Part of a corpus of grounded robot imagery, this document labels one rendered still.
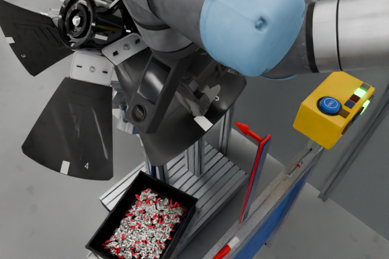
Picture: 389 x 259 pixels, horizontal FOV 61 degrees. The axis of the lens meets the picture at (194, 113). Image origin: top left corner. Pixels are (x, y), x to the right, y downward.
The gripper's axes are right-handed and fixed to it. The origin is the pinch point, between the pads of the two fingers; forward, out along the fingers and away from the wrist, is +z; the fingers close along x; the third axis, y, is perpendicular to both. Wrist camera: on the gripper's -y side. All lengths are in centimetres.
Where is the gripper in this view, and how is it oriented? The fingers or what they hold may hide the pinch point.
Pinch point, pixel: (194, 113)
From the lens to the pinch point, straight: 57.1
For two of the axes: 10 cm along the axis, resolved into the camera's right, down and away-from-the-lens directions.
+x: -7.2, -5.4, 4.3
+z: 2.0, 4.3, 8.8
